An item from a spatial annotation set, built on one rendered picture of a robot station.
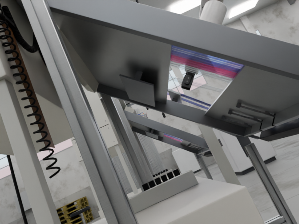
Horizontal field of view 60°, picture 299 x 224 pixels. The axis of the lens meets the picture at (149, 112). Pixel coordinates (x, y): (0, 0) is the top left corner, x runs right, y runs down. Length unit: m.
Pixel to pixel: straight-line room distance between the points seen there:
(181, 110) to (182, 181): 0.45
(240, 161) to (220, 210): 4.52
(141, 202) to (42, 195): 0.37
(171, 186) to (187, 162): 9.60
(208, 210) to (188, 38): 0.32
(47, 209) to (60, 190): 11.81
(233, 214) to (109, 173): 0.22
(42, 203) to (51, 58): 0.26
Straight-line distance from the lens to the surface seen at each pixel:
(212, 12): 1.00
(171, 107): 1.19
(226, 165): 1.49
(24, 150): 0.55
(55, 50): 0.52
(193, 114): 1.19
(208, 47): 0.54
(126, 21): 0.57
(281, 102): 0.84
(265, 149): 5.17
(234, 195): 0.50
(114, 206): 0.46
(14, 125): 0.57
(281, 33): 13.50
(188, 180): 0.82
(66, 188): 12.24
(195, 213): 0.49
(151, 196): 0.82
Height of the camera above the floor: 0.71
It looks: 12 degrees up
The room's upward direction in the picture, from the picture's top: 25 degrees counter-clockwise
